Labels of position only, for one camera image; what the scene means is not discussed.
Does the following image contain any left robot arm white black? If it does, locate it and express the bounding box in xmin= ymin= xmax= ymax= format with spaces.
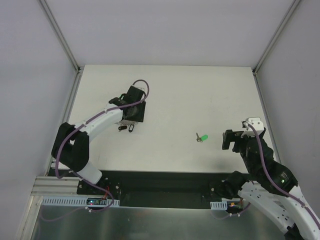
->
xmin=51 ymin=85 xmax=148 ymax=195

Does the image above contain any right aluminium frame post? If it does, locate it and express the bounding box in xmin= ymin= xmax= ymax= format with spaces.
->
xmin=252 ymin=0 xmax=302 ymax=76

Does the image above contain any metal disc keyring organizer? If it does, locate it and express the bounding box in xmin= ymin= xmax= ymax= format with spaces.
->
xmin=116 ymin=119 xmax=139 ymax=126

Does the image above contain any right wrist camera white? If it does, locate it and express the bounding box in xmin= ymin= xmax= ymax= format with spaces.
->
xmin=241 ymin=117 xmax=265 ymax=138

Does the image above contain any black tag key on ring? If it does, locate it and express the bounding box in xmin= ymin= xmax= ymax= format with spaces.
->
xmin=118 ymin=125 xmax=128 ymax=132

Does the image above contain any left aluminium frame post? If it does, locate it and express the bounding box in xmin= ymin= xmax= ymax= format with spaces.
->
xmin=37 ymin=0 xmax=81 ymax=73

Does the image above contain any right slotted cable duct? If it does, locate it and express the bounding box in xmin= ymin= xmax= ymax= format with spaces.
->
xmin=210 ymin=200 xmax=228 ymax=211

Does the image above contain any aluminium frame post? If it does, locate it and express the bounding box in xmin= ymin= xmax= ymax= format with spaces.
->
xmin=252 ymin=0 xmax=302 ymax=76
xmin=37 ymin=0 xmax=81 ymax=73

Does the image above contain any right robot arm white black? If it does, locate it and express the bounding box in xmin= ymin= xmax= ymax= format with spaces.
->
xmin=214 ymin=129 xmax=320 ymax=240

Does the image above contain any left slotted cable duct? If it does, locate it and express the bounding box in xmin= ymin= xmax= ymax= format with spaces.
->
xmin=42 ymin=196 xmax=120 ymax=208

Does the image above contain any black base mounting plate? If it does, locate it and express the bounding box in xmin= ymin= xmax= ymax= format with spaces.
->
xmin=76 ymin=170 xmax=238 ymax=210

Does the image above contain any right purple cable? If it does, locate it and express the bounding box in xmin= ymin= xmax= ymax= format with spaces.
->
xmin=212 ymin=124 xmax=318 ymax=226

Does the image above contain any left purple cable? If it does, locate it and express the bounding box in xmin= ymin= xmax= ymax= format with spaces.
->
xmin=39 ymin=79 xmax=152 ymax=222

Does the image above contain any slotted cable duct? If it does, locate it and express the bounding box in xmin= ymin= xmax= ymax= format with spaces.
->
xmin=210 ymin=200 xmax=228 ymax=211
xmin=42 ymin=196 xmax=120 ymax=208

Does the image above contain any purple cable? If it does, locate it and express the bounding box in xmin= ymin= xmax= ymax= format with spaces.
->
xmin=212 ymin=124 xmax=318 ymax=226
xmin=39 ymin=79 xmax=152 ymax=222

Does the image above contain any loose key green tag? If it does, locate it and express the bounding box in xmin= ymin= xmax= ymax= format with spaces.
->
xmin=196 ymin=133 xmax=209 ymax=143

